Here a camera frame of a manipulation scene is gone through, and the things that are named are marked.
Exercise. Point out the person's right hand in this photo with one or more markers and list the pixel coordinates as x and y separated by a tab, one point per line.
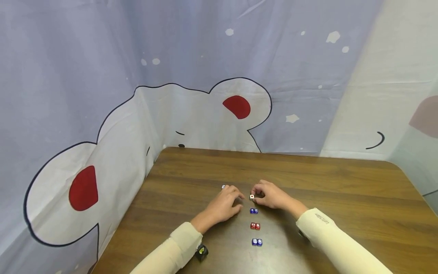
277	198

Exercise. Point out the person's left hand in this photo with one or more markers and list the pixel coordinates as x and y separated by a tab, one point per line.
219	208

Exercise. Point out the person's left index finger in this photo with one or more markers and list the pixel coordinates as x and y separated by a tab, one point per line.
239	194

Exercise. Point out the person's left fingers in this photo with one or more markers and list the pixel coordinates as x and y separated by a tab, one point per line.
229	188

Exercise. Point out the person's right thumb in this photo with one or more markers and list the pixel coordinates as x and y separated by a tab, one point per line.
257	193

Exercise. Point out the person's right fingers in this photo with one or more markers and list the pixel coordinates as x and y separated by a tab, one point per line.
264	184

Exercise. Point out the person's left thumb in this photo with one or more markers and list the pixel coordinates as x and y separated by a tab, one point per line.
237	209

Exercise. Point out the person's right forearm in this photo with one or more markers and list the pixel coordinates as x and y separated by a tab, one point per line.
337	243

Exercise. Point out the person's left forearm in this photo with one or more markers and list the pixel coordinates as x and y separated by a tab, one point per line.
171	251

